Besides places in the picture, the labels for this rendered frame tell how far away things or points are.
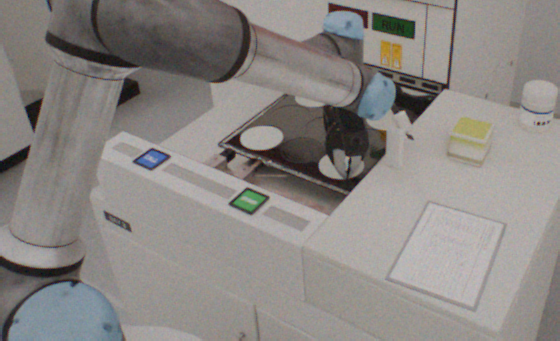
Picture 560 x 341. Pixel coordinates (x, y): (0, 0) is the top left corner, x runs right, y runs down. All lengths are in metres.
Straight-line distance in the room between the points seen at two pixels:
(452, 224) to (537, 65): 2.05
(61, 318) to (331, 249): 0.44
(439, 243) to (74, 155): 0.59
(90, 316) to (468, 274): 0.56
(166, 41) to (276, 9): 1.02
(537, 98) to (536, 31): 1.70
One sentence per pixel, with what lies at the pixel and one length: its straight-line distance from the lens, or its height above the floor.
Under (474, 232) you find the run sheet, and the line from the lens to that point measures 1.06.
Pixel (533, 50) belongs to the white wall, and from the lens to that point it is 3.02.
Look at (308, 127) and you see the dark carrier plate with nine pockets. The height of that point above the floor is 0.90.
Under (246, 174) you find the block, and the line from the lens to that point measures 1.28.
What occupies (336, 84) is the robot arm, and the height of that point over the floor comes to 1.27.
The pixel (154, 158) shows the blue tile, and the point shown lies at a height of 0.96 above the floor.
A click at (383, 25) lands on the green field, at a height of 1.10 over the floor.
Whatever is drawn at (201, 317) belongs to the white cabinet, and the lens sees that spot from 1.45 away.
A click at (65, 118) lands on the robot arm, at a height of 1.31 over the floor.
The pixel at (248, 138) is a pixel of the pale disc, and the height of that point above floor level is 0.90.
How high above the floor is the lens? 1.69
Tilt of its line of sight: 32 degrees down
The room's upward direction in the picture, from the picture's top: 1 degrees counter-clockwise
